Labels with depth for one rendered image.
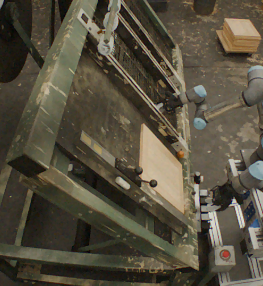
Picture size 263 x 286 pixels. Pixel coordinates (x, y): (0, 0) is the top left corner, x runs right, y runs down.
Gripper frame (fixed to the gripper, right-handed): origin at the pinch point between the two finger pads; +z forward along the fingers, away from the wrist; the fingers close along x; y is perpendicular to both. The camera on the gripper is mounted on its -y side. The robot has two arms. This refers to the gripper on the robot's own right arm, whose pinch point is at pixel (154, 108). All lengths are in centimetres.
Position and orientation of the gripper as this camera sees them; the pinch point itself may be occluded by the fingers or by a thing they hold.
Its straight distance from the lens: 196.5
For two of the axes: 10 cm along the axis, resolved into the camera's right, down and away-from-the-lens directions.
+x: 5.7, 5.4, 6.2
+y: -0.5, 7.8, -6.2
